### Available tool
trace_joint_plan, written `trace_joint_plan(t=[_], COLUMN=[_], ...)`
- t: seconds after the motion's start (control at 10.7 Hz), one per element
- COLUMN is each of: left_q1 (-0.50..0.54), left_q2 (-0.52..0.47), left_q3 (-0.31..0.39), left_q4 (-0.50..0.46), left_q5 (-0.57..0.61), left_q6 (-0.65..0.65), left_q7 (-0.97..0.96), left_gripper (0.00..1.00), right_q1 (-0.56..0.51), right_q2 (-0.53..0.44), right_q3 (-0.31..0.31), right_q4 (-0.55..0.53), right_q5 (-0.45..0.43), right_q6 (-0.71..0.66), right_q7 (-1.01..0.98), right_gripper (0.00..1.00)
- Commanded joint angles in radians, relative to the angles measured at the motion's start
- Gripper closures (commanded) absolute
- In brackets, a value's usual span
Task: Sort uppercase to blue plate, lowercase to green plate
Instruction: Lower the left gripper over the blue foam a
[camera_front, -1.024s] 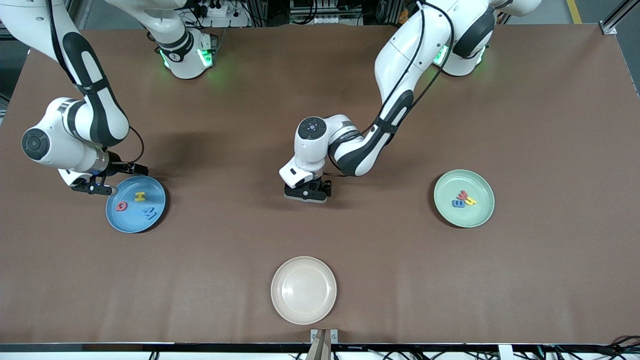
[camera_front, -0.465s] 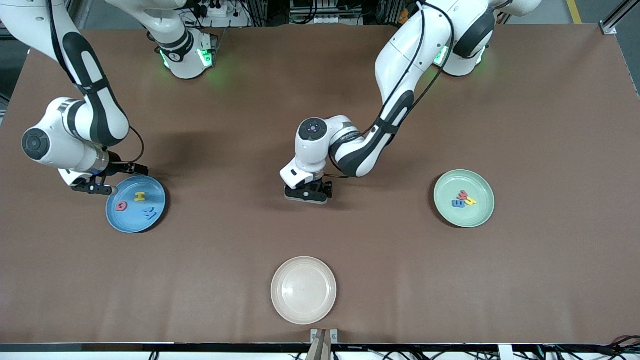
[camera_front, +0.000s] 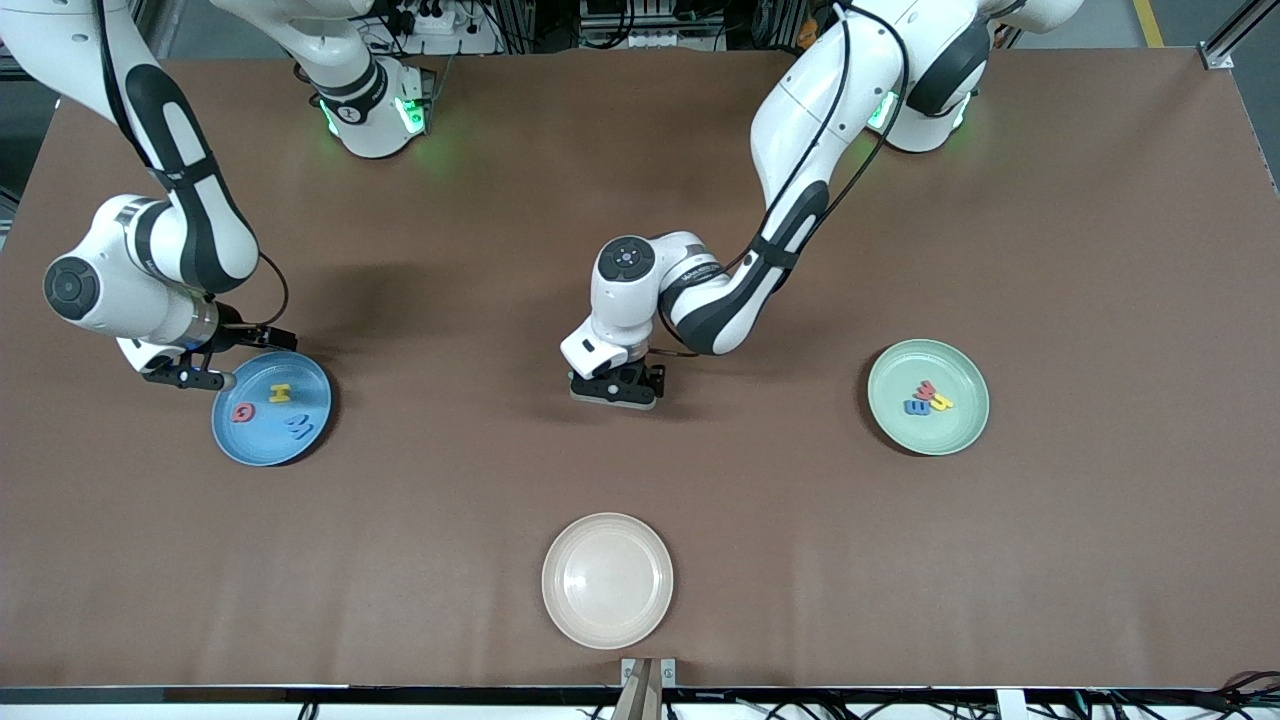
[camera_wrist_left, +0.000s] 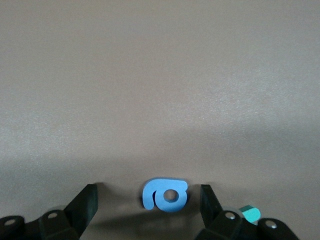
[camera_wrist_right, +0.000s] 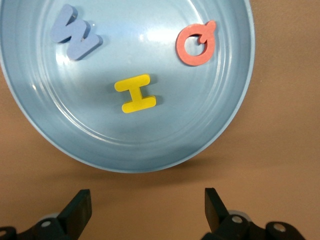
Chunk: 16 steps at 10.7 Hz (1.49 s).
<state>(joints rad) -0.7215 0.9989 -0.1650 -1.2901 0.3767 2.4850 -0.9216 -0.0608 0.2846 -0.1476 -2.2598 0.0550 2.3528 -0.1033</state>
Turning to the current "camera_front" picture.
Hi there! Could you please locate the blue plate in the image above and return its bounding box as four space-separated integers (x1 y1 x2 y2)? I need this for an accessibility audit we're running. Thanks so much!
211 350 333 468

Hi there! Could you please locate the cream plate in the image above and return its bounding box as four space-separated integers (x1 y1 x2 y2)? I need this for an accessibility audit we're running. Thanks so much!
541 512 675 651

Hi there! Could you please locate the green plate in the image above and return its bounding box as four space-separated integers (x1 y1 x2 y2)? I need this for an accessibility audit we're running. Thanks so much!
866 338 991 457

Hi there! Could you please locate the beige pole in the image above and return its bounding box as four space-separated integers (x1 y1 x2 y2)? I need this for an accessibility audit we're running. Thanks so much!
612 662 663 720

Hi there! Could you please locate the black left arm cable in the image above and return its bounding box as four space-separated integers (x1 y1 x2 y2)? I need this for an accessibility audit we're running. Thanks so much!
650 0 913 359

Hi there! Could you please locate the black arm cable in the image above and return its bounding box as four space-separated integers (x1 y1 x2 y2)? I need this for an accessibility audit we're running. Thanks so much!
650 0 913 359
256 250 292 329

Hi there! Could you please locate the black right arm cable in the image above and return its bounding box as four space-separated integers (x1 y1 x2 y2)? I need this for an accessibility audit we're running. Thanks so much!
256 250 292 329

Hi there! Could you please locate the metal mounting bracket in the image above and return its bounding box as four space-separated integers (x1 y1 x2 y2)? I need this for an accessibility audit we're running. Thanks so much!
620 657 678 689

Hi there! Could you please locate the black table edge rail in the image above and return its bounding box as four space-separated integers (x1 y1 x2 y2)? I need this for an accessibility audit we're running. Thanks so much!
0 684 1280 707

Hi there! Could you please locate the aluminium frame profile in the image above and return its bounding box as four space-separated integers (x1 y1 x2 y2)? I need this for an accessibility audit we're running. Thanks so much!
1200 0 1280 71

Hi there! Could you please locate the red and black cable bundle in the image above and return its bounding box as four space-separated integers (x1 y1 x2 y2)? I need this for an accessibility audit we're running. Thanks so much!
1200 668 1280 720

